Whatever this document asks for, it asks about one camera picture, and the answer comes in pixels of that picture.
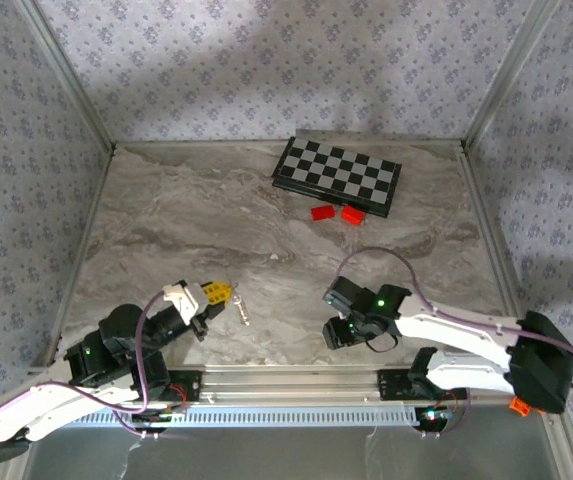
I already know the silver key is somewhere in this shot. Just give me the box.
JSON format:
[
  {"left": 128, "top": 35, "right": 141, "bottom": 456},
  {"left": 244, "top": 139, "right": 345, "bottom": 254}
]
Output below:
[{"left": 233, "top": 297, "right": 252, "bottom": 327}]

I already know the black and white chessboard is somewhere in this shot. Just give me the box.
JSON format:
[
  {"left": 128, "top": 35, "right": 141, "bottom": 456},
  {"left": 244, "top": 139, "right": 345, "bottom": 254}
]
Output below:
[{"left": 270, "top": 135, "right": 402, "bottom": 219}]

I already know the metal base sheet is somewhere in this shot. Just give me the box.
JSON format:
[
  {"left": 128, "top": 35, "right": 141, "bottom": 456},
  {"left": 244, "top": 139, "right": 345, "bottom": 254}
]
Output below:
[{"left": 15, "top": 424, "right": 567, "bottom": 480}]

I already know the thin black camera cable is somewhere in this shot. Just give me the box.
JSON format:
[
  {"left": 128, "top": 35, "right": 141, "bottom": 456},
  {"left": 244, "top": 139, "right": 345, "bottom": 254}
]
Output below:
[{"left": 368, "top": 332, "right": 398, "bottom": 354}]

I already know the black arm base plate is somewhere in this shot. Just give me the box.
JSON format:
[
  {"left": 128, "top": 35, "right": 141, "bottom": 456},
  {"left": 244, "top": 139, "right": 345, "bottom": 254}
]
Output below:
[
  {"left": 163, "top": 369, "right": 202, "bottom": 404},
  {"left": 377, "top": 369, "right": 420, "bottom": 401}
]

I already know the aluminium frame rail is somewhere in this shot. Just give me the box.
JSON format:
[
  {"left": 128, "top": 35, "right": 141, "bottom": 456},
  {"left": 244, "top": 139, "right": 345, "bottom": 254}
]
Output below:
[
  {"left": 28, "top": 142, "right": 117, "bottom": 376},
  {"left": 457, "top": 139, "right": 573, "bottom": 480}
]

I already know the thin red wire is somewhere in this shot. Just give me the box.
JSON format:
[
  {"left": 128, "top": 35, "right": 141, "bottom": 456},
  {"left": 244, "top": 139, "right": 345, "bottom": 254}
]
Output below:
[
  {"left": 438, "top": 389, "right": 470, "bottom": 416},
  {"left": 168, "top": 383, "right": 190, "bottom": 409}
]

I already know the aluminium front rail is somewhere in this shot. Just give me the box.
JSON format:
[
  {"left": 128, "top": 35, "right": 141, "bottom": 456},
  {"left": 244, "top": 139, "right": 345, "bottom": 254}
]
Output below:
[{"left": 165, "top": 367, "right": 417, "bottom": 406}]

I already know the grey slotted cable duct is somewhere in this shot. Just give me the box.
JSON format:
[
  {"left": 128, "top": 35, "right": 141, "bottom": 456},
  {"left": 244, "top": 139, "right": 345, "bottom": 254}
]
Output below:
[{"left": 40, "top": 404, "right": 417, "bottom": 429}]

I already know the aluminium frame post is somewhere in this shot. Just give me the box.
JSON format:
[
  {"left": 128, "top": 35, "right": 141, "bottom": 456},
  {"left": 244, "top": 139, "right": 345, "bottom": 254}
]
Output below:
[{"left": 463, "top": 0, "right": 562, "bottom": 149}]

